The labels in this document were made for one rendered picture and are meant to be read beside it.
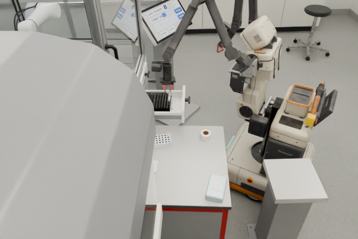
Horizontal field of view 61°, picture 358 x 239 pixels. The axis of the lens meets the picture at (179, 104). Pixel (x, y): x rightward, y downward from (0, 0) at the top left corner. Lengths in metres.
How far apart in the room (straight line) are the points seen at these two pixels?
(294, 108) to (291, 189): 0.59
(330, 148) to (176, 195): 1.94
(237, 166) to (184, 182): 0.81
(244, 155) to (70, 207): 2.08
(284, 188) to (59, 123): 1.37
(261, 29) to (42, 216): 1.65
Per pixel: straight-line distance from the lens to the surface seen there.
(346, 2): 6.29
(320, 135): 3.37
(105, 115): 0.80
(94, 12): 1.31
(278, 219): 2.02
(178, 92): 2.17
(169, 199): 1.70
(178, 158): 1.87
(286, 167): 1.92
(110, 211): 0.70
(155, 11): 2.79
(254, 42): 1.99
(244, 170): 2.48
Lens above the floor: 2.17
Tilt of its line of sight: 39 degrees down
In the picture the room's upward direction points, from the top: 1 degrees counter-clockwise
